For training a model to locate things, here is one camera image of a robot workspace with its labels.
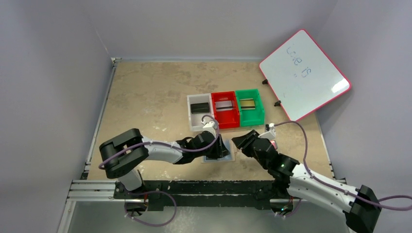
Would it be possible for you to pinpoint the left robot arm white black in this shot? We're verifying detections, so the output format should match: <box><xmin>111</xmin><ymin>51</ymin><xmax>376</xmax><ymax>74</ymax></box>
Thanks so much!
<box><xmin>99</xmin><ymin>128</ymin><xmax>230</xmax><ymax>191</ymax></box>

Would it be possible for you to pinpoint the pink framed whiteboard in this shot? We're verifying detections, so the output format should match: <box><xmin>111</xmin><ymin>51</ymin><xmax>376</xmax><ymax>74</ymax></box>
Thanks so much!
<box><xmin>259</xmin><ymin>29</ymin><xmax>352</xmax><ymax>121</ymax></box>

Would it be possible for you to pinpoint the aluminium table frame rail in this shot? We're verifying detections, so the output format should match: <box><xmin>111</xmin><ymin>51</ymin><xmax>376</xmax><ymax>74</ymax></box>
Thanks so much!
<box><xmin>67</xmin><ymin>58</ymin><xmax>122</xmax><ymax>202</ymax></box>

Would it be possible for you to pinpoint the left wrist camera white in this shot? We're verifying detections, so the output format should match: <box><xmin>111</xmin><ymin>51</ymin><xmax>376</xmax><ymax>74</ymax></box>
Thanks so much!
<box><xmin>202</xmin><ymin>116</ymin><xmax>219</xmax><ymax>136</ymax></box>

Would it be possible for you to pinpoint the white plastic bin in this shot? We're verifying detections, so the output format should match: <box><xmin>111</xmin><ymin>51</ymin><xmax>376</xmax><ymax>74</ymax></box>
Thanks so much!
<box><xmin>187</xmin><ymin>93</ymin><xmax>215</xmax><ymax>132</ymax></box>

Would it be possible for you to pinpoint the black credit card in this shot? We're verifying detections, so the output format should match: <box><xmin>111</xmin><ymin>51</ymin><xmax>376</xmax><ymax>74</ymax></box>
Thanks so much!
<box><xmin>190</xmin><ymin>102</ymin><xmax>210</xmax><ymax>114</ymax></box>

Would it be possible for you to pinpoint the pink eraser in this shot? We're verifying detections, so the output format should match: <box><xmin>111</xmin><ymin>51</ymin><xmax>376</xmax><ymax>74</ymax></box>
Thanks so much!
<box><xmin>271</xmin><ymin>140</ymin><xmax>277</xmax><ymax>149</ymax></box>

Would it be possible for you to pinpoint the green plastic bin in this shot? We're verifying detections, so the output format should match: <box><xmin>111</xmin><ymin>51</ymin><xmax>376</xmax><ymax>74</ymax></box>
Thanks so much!
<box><xmin>235</xmin><ymin>89</ymin><xmax>265</xmax><ymax>127</ymax></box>

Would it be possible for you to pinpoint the red plastic bin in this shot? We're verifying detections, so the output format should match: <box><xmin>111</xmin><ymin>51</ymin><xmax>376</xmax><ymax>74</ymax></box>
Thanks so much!
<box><xmin>211</xmin><ymin>91</ymin><xmax>240</xmax><ymax>129</ymax></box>

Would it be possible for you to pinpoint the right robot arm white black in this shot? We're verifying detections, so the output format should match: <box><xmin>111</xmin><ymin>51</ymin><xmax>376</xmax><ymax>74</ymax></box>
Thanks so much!
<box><xmin>232</xmin><ymin>130</ymin><xmax>381</xmax><ymax>233</ymax></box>

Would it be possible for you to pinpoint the silver credit card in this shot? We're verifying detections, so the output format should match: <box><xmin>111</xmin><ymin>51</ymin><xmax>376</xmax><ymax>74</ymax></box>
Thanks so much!
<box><xmin>215</xmin><ymin>100</ymin><xmax>234</xmax><ymax>112</ymax></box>

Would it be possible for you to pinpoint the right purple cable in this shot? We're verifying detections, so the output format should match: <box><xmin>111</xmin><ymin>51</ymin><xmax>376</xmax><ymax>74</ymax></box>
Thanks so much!
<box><xmin>265</xmin><ymin>120</ymin><xmax>412</xmax><ymax>219</ymax></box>

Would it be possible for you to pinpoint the gold credit card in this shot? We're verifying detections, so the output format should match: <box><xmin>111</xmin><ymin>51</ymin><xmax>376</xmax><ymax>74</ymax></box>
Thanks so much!
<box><xmin>239</xmin><ymin>99</ymin><xmax>256</xmax><ymax>110</ymax></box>

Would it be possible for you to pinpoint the beige card holder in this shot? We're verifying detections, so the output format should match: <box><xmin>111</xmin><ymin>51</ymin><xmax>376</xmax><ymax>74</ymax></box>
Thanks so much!
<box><xmin>201</xmin><ymin>139</ymin><xmax>237</xmax><ymax>163</ymax></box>

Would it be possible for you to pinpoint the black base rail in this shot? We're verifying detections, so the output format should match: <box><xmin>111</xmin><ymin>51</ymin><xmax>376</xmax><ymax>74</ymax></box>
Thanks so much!
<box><xmin>114</xmin><ymin>179</ymin><xmax>309</xmax><ymax>213</ymax></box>

